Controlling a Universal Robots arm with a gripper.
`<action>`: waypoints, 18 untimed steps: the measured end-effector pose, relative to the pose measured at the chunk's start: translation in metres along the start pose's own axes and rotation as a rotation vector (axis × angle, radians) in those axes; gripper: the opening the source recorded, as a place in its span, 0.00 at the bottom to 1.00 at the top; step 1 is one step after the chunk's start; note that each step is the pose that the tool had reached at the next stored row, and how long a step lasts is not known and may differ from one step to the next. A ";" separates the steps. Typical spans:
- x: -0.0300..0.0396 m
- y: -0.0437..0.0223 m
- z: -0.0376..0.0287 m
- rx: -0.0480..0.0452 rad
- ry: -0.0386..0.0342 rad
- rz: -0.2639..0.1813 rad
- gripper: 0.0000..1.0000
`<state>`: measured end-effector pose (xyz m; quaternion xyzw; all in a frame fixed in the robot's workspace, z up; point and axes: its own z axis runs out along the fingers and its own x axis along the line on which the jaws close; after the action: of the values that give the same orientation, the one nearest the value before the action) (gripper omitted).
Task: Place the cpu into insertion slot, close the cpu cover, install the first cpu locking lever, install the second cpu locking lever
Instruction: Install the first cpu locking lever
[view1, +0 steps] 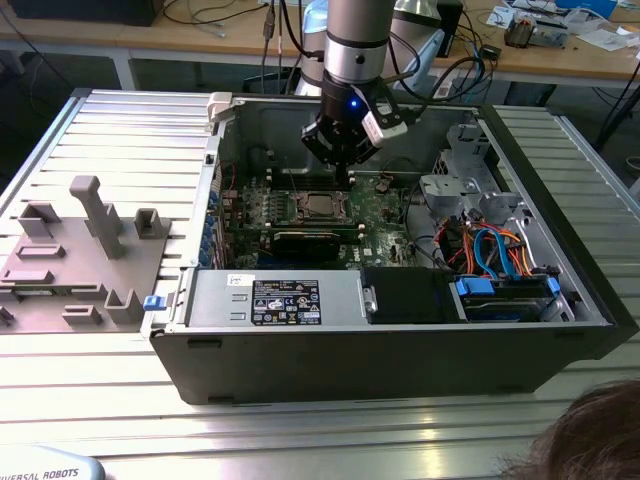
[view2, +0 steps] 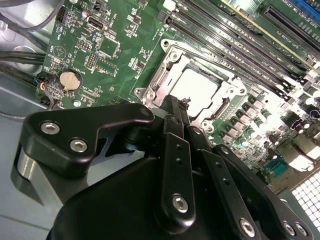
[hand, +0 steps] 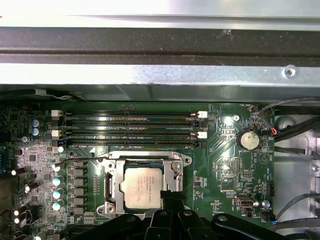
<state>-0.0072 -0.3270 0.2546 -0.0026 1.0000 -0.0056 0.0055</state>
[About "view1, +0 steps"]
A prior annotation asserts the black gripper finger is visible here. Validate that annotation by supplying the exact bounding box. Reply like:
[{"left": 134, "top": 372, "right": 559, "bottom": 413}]
[
  {"left": 344, "top": 123, "right": 386, "bottom": 194},
  {"left": 299, "top": 113, "right": 348, "bottom": 194}
]

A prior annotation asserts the silver green CPU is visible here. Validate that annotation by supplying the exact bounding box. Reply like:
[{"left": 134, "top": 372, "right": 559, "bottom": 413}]
[{"left": 305, "top": 193, "right": 337, "bottom": 217}]

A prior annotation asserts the metal socket cover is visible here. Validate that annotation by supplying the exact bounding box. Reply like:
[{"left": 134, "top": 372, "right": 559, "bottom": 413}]
[{"left": 295, "top": 189, "right": 351, "bottom": 222}]

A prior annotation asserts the metal locking lever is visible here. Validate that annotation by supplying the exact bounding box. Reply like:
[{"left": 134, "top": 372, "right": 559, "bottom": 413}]
[{"left": 283, "top": 162, "right": 302, "bottom": 199}]

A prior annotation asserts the CPU socket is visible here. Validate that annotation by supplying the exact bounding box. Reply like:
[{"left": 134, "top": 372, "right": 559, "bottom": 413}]
[{"left": 293, "top": 188, "right": 354, "bottom": 224}]

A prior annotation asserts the green motherboard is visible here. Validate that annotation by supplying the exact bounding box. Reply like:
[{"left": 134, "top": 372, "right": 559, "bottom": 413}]
[{"left": 219, "top": 172, "right": 431, "bottom": 269}]

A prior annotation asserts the silver drive cage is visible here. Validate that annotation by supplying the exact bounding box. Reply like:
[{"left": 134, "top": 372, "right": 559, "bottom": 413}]
[{"left": 418, "top": 123, "right": 532, "bottom": 239}]

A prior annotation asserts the black graphics card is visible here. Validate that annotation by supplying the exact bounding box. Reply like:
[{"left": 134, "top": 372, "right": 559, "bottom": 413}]
[{"left": 225, "top": 223, "right": 369, "bottom": 262}]

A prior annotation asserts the white plastic case latch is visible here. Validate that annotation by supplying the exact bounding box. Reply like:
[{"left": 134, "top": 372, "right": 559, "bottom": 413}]
[{"left": 206, "top": 91, "right": 235, "bottom": 124}]

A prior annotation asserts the wooden desk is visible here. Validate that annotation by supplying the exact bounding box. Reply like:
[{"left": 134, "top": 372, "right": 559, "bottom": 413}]
[{"left": 0, "top": 0, "right": 640, "bottom": 94}]

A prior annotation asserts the grey power supply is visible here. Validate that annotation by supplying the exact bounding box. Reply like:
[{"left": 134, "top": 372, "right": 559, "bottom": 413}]
[{"left": 180, "top": 268, "right": 380, "bottom": 330}]

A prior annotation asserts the small electronic device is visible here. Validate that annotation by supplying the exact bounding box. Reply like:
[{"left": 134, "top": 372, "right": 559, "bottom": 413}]
[{"left": 503, "top": 13, "right": 571, "bottom": 50}]

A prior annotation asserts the hard disk in blue carrier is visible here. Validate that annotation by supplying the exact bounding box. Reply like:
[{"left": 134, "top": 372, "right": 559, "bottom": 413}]
[{"left": 448, "top": 273, "right": 562, "bottom": 325}]

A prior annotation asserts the black silver PC case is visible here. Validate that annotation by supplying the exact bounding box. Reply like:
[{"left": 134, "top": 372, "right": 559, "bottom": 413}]
[{"left": 140, "top": 92, "right": 640, "bottom": 407}]

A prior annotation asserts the blue cardboard box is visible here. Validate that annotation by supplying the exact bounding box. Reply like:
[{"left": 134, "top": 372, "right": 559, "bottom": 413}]
[{"left": 554, "top": 0, "right": 617, "bottom": 17}]

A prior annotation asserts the black box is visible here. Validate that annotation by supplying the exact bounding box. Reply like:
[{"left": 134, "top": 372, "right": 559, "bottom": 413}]
[{"left": 8, "top": 0, "right": 166, "bottom": 27}]

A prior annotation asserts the grey parts rack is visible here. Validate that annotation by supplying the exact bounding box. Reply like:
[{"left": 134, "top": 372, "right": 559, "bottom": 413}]
[{"left": 0, "top": 174, "right": 174, "bottom": 335}]

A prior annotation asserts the person head brown hair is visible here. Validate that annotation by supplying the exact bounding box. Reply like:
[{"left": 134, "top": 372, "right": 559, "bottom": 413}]
[{"left": 504, "top": 379, "right": 640, "bottom": 480}]

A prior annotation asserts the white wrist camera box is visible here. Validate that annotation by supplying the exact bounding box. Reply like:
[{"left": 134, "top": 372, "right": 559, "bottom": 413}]
[{"left": 349, "top": 83, "right": 409, "bottom": 149}]

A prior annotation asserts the black camera cable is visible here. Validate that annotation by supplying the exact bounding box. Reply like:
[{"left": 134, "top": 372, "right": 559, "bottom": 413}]
[{"left": 387, "top": 55, "right": 489, "bottom": 126}]

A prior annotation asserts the orange wire bundle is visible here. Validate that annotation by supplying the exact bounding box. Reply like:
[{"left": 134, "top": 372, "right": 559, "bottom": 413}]
[{"left": 444, "top": 219, "right": 536, "bottom": 277}]

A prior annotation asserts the blue data wire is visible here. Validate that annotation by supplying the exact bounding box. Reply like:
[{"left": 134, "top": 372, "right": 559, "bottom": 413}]
[{"left": 471, "top": 225, "right": 522, "bottom": 282}]

